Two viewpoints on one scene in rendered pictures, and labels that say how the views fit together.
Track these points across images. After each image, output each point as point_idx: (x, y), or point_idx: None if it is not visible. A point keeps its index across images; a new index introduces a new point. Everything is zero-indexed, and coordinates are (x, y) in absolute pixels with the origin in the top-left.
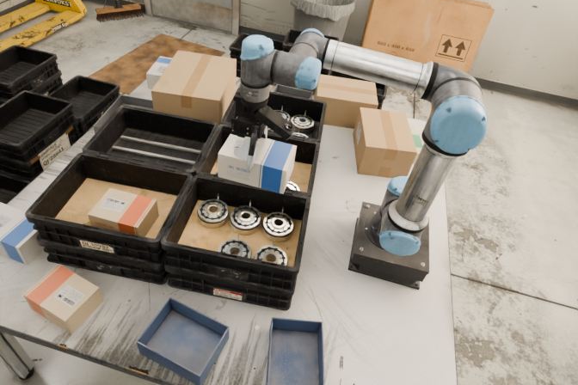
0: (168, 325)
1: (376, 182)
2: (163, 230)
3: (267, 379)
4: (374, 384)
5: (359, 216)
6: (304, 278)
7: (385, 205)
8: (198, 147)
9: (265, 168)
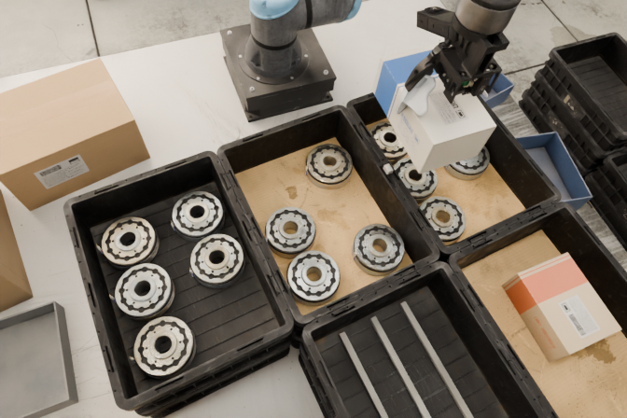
0: None
1: (153, 129)
2: (549, 208)
3: (508, 89)
4: (422, 43)
5: (257, 108)
6: None
7: (311, 12)
8: (337, 367)
9: None
